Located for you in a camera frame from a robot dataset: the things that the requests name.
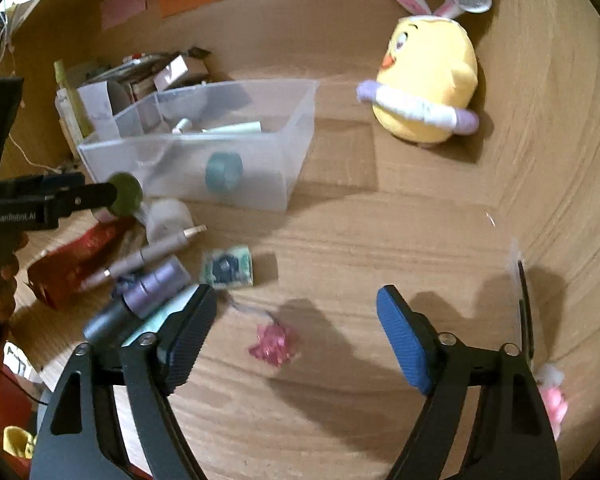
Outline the purple capped dark tube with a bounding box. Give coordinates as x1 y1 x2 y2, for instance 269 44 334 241
83 256 192 347

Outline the red foil packet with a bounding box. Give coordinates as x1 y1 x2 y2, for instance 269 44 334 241
27 217 135 310

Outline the silver grey pen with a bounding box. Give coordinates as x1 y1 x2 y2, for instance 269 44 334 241
79 226 207 292

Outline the pink white-capped tube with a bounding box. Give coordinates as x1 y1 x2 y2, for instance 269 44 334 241
172 118 194 134

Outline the teal tape roll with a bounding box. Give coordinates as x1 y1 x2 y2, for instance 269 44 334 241
204 152 244 194

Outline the white green toothpaste tube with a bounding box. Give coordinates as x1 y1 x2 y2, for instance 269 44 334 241
201 122 262 134

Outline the person left hand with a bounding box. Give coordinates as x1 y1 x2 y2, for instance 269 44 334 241
0 232 29 323

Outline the pink crumpled wrapper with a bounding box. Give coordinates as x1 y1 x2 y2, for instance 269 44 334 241
248 322 299 367

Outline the small dark blue packet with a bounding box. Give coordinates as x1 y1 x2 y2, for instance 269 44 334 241
199 245 253 289

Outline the white printed paper sheet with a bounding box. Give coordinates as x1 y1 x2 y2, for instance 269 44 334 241
78 80 131 141

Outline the white round jar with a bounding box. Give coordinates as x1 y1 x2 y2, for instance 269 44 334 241
145 198 195 244

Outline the white markers stack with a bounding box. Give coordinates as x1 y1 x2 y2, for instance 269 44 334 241
85 52 178 84

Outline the small pink white box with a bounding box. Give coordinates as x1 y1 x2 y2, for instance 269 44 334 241
154 55 209 91

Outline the clear plastic storage bin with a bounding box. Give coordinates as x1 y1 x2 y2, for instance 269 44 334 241
79 78 318 211

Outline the pink sticky paper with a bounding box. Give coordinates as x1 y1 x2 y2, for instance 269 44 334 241
100 0 147 30

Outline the yellow chick plush toy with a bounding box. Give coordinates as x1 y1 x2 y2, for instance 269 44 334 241
356 0 492 145

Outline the white cable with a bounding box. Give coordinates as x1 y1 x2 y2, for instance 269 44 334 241
7 132 62 174

